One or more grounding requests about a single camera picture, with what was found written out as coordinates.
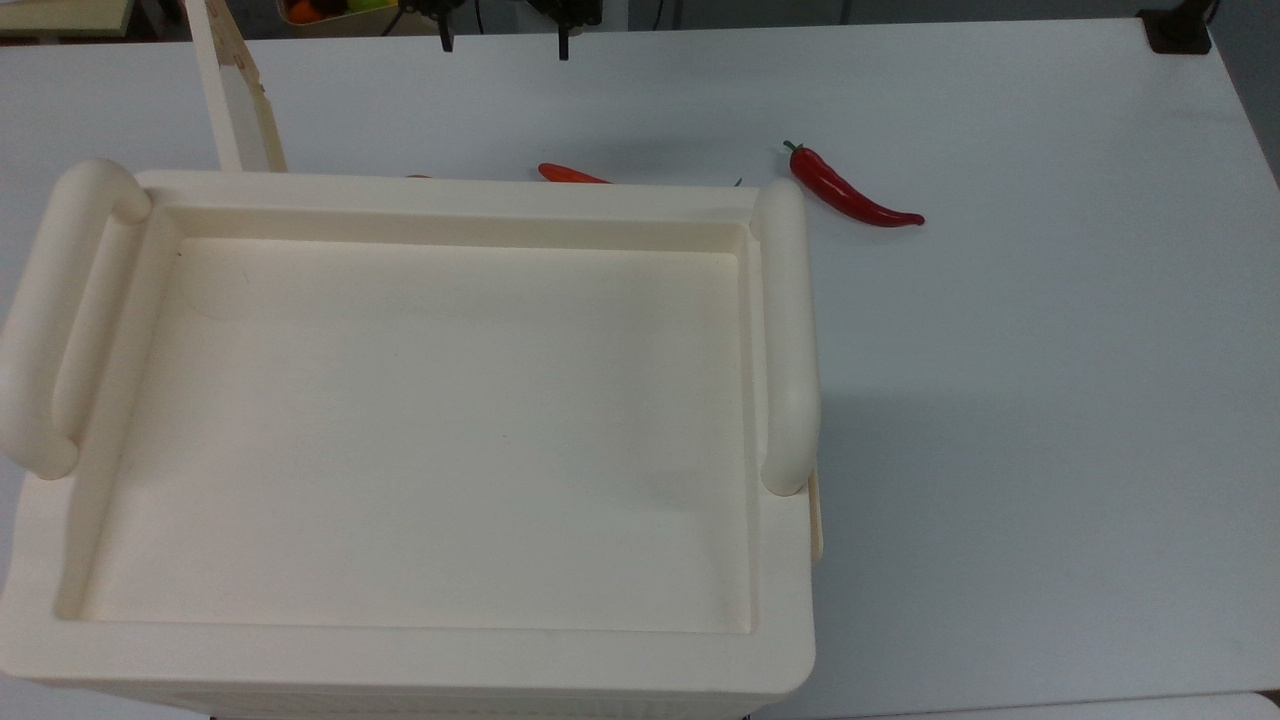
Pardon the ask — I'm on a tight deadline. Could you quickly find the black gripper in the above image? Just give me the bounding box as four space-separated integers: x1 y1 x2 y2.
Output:
400 0 604 62

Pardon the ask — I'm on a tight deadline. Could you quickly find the cream cabinet door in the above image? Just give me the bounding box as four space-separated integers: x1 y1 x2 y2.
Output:
184 0 288 173

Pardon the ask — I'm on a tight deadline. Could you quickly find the cream plastic cabinet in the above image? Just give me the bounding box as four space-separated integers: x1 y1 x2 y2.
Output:
0 158 823 720

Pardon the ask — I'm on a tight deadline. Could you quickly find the basket of toy fruit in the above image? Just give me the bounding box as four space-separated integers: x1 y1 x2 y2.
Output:
276 0 403 27

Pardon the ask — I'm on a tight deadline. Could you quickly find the dark red chili pepper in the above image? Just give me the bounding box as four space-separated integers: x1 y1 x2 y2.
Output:
783 140 926 229

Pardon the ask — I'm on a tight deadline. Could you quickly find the light wooden side table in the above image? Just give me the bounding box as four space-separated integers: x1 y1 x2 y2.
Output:
0 0 138 41

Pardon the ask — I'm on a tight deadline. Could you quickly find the black table clamp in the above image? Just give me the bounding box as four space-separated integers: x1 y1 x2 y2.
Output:
1137 0 1221 55

